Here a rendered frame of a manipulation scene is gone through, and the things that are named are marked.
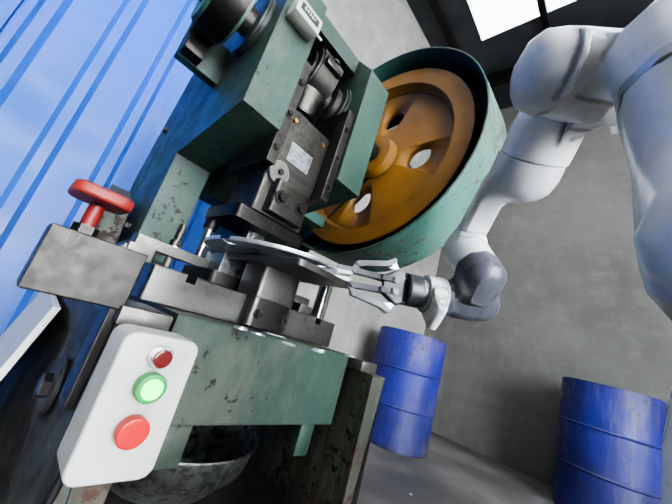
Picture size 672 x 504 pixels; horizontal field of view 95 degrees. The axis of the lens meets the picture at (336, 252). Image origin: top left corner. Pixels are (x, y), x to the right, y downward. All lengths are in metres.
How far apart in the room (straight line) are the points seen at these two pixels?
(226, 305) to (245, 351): 0.11
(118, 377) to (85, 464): 0.07
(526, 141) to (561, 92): 0.14
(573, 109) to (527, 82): 0.07
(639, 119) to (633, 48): 0.09
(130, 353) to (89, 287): 0.11
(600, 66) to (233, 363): 0.61
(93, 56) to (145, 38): 0.29
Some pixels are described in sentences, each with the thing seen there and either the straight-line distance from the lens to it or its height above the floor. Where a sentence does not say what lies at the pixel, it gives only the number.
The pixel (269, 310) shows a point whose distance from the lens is 0.63.
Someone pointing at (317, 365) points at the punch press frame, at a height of 0.61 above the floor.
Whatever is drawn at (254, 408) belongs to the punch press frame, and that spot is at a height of 0.53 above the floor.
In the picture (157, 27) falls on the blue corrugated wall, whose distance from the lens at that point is 2.20.
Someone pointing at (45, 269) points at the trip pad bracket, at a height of 0.66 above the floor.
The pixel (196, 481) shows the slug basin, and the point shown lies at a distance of 0.71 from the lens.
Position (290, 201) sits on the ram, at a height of 0.94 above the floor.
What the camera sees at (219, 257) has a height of 0.77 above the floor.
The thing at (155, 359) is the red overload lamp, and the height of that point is 0.61.
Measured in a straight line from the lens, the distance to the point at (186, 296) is 0.58.
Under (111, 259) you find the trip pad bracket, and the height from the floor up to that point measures 0.69.
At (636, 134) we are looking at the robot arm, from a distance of 0.39.
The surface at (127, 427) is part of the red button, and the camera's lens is 0.38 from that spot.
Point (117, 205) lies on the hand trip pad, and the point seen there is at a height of 0.75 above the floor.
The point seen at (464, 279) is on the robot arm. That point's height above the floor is 0.86.
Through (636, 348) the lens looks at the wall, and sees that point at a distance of 3.73.
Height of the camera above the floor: 0.68
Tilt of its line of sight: 15 degrees up
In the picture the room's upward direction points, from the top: 16 degrees clockwise
